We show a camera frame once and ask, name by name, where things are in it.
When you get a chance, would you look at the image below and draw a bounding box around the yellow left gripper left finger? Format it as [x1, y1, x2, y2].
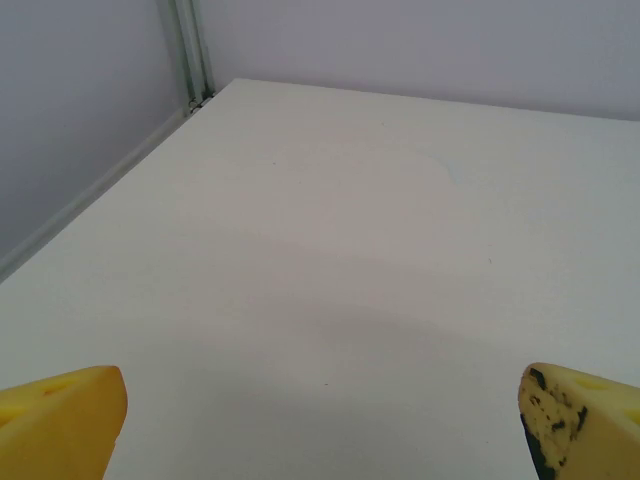
[0, 365, 129, 480]

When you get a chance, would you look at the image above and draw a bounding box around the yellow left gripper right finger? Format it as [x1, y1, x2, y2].
[516, 362, 640, 480]

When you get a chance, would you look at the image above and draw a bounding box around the aluminium table side rail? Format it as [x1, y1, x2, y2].
[0, 107, 194, 284]

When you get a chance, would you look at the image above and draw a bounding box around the aluminium frame post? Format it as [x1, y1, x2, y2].
[154, 0, 217, 117]

